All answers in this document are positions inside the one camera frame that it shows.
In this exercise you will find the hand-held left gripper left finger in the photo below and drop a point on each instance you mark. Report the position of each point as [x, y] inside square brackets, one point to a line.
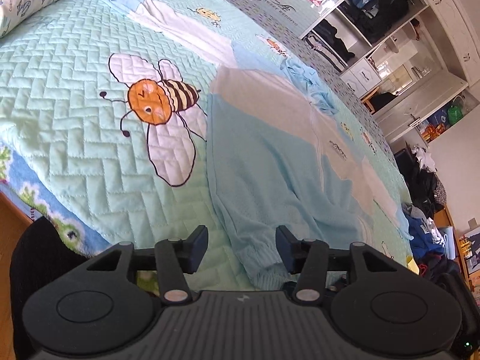
[197, 249]

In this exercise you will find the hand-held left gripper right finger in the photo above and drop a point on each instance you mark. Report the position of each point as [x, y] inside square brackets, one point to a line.
[287, 249]

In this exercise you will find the light blue white jacket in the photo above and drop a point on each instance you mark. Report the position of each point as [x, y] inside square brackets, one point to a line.
[262, 176]

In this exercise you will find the pile of dark clothes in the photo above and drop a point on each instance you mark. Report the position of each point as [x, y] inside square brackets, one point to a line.
[423, 187]

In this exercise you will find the white crumpled clothes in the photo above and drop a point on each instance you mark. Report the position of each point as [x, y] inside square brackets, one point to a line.
[423, 157]

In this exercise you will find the folded dark clothes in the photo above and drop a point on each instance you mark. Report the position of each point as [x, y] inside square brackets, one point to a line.
[333, 37]

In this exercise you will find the hanging dark clothes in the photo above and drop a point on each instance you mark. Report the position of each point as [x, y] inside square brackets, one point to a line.
[378, 11]

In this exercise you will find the navy sweater red stripes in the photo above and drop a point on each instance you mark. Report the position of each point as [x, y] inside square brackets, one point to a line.
[438, 266]

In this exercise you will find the framed boy portrait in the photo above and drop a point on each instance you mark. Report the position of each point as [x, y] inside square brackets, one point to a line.
[473, 247]

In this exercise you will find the folded light blue blanket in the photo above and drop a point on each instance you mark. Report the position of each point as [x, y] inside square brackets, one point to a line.
[452, 243]

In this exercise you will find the blue quilted sweater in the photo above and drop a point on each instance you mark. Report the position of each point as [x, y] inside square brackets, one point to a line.
[423, 240]

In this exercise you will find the white grey garment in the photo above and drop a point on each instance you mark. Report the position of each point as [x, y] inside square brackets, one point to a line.
[435, 234]

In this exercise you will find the blue green patterned sheet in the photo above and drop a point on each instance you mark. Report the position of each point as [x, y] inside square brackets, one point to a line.
[48, 210]

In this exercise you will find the wooden chair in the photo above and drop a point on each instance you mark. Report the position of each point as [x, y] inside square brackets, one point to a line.
[378, 101]

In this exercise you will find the white drawer unit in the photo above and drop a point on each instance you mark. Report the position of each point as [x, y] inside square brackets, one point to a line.
[362, 78]

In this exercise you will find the white door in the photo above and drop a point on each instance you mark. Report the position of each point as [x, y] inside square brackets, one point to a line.
[412, 108]

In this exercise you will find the colourful bags and packets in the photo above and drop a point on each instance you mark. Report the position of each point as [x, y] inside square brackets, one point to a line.
[450, 116]

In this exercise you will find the mint green quilted bedspread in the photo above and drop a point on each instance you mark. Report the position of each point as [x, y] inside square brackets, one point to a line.
[75, 93]

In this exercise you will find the striped folded bedding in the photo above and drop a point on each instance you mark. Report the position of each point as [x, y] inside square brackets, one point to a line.
[326, 54]

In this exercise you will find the white wardrobe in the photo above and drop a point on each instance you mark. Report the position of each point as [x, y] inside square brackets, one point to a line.
[442, 26]

